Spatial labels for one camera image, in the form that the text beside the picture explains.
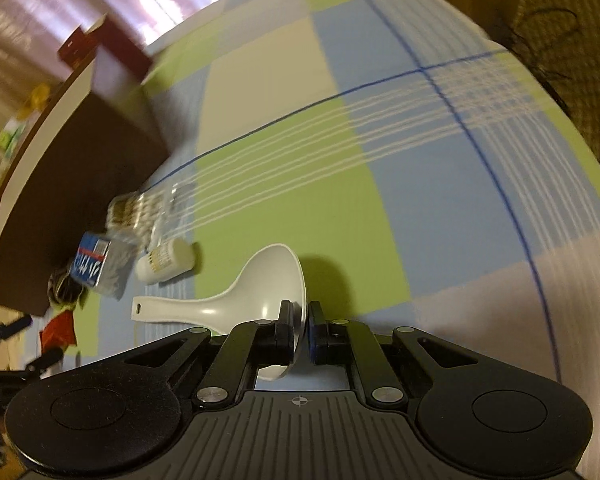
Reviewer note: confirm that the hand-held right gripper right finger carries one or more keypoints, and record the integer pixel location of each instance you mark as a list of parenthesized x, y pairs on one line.
[(325, 345)]

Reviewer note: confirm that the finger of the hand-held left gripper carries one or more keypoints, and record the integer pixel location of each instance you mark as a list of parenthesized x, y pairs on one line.
[(5, 329), (45, 358)]

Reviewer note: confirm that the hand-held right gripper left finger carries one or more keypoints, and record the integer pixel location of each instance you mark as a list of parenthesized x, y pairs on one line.
[(286, 335)]

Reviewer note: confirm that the small red packet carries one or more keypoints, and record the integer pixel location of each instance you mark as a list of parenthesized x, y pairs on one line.
[(57, 330)]

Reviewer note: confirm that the white plastic spoon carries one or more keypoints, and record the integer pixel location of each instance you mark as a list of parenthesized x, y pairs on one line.
[(270, 280)]

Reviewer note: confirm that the blue floss pick box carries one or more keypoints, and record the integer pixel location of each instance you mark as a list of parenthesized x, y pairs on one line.
[(92, 260)]

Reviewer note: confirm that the small white bottle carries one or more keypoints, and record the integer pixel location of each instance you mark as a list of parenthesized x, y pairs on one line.
[(165, 260)]

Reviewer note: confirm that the brown cardboard box container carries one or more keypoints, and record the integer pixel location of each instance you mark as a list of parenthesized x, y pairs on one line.
[(80, 185)]

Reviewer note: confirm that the cotton swab bag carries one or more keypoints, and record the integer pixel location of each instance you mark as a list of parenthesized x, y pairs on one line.
[(130, 212)]

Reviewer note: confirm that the plaid bed sheet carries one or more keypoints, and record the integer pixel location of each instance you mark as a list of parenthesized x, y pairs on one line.
[(430, 185)]

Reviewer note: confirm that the green tissue packs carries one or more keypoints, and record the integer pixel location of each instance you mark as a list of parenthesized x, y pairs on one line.
[(9, 135)]

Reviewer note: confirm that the yellow plastic bag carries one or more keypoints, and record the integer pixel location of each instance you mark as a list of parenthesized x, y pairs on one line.
[(39, 97)]

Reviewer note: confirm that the dark red gift box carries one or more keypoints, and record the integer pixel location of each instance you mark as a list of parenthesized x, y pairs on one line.
[(75, 47)]

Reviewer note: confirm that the brown red tall box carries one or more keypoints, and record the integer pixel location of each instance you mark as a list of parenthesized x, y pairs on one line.
[(122, 50)]

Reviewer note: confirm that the woven wicker mat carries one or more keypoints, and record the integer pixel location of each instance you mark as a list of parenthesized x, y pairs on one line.
[(580, 60)]

